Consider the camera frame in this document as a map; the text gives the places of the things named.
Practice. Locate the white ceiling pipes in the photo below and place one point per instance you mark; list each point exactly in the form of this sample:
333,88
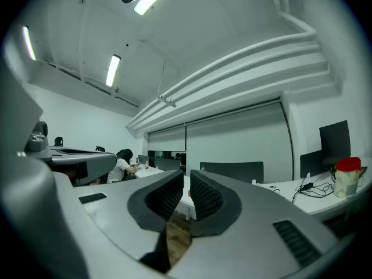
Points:
232,57

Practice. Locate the black office chair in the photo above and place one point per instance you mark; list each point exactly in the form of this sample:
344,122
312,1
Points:
58,141
100,148

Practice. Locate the large grey roller blind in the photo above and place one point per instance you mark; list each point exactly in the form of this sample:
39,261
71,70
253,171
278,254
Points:
238,138

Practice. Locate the red lid container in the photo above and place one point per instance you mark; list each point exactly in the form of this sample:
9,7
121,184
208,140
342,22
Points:
346,182

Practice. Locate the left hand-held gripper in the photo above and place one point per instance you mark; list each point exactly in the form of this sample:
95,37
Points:
32,208

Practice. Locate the red label bottle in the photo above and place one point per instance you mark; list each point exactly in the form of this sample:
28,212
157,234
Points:
146,165

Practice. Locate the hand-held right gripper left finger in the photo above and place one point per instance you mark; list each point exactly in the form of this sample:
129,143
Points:
116,214

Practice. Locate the long dark desk divider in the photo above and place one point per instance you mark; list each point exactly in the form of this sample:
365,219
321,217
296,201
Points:
232,171

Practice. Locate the white pipe bracket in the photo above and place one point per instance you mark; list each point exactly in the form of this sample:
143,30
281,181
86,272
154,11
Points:
167,100

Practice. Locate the black monitor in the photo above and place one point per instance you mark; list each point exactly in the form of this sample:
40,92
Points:
334,141

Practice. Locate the small grey roller blind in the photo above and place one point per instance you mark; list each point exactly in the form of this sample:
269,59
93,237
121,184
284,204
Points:
167,138

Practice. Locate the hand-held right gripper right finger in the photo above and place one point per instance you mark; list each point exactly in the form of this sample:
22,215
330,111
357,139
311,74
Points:
255,243

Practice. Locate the short dark desk divider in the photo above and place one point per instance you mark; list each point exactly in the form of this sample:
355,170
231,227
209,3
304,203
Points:
141,159
167,164
311,164

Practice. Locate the black power adapter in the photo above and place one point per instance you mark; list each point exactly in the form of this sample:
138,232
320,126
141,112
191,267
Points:
306,186

